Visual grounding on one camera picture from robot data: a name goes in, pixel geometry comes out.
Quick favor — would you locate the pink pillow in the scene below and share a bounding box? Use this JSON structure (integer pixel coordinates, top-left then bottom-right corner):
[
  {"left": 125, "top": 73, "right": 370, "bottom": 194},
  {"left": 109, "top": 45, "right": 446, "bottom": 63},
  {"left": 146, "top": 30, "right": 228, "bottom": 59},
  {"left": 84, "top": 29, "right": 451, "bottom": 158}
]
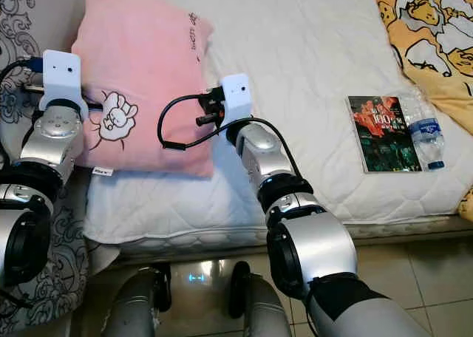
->
[{"left": 78, "top": 0, "right": 217, "bottom": 179}]

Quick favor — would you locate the dark red green book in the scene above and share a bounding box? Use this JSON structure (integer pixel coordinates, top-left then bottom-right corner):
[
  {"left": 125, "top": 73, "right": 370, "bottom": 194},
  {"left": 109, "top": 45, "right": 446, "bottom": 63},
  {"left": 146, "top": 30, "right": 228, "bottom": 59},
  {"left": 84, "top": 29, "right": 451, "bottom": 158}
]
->
[{"left": 346, "top": 95, "right": 423, "bottom": 175}]

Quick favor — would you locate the grey floral patterned cloth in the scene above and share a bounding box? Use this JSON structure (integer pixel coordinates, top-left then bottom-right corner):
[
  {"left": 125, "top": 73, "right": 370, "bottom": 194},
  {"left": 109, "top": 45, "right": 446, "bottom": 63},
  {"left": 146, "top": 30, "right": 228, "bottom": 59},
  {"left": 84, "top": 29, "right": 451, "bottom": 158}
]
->
[{"left": 0, "top": 0, "right": 119, "bottom": 334}]

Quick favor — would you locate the white quilted bed mattress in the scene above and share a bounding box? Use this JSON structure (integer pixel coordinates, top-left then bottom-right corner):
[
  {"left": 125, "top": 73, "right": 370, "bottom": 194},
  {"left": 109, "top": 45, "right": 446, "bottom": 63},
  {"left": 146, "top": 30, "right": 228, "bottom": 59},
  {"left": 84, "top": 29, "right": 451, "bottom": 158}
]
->
[{"left": 85, "top": 0, "right": 473, "bottom": 245}]

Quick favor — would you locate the grey robot right leg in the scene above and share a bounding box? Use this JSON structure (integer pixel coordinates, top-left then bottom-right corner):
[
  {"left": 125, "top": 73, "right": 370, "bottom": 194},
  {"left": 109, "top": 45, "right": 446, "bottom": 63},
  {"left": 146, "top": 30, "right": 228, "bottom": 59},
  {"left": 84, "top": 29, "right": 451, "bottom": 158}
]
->
[{"left": 229, "top": 262, "right": 300, "bottom": 337}]

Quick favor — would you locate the grey robot leg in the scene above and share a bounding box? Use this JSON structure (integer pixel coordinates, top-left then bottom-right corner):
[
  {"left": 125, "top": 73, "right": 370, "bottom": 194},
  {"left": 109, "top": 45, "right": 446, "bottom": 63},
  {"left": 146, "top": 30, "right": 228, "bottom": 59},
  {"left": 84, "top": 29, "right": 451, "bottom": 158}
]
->
[
  {"left": 229, "top": 262, "right": 300, "bottom": 337},
  {"left": 100, "top": 267, "right": 171, "bottom": 337}
]

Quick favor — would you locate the grey robot left leg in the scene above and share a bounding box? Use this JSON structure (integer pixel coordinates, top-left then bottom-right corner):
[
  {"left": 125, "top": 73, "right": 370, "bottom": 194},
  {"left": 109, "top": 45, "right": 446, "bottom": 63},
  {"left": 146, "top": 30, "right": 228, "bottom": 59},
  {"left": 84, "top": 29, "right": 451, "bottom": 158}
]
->
[{"left": 100, "top": 267, "right": 171, "bottom": 337}]

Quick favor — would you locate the clear plastic water bottle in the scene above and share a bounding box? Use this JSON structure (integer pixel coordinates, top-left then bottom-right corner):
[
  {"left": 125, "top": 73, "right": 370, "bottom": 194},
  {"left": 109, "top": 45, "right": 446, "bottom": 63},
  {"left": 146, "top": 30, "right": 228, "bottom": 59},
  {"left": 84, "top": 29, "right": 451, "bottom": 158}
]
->
[{"left": 403, "top": 92, "right": 448, "bottom": 171}]

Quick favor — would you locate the yellow cartoon blanket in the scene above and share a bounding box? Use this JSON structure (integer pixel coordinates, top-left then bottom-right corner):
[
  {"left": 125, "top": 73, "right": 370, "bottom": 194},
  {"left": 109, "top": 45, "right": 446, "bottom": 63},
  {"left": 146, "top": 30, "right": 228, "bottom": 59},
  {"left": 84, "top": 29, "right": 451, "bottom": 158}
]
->
[{"left": 372, "top": 0, "right": 473, "bottom": 223}]

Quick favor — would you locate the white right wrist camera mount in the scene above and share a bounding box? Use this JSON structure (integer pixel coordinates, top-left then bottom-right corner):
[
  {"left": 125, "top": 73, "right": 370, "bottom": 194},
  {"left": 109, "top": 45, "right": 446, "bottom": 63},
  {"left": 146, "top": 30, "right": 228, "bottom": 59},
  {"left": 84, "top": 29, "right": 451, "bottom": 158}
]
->
[{"left": 218, "top": 73, "right": 252, "bottom": 126}]

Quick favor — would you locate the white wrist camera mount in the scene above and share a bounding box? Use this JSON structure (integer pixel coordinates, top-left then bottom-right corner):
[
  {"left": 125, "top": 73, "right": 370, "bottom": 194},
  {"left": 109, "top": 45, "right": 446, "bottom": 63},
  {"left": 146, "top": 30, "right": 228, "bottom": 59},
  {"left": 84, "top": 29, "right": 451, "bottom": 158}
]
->
[
  {"left": 218, "top": 73, "right": 252, "bottom": 126},
  {"left": 42, "top": 50, "right": 88, "bottom": 116}
]

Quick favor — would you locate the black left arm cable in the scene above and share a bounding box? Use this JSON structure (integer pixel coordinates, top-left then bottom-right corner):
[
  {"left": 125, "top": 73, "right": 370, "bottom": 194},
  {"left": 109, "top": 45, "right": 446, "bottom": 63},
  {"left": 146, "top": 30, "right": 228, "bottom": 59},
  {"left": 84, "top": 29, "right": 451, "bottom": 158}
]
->
[{"left": 0, "top": 56, "right": 45, "bottom": 83}]

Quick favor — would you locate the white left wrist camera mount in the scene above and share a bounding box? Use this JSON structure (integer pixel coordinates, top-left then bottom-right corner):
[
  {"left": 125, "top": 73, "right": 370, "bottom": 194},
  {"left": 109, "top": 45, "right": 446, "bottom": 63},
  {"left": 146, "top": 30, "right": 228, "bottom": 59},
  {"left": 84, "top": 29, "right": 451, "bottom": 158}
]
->
[{"left": 42, "top": 50, "right": 88, "bottom": 116}]

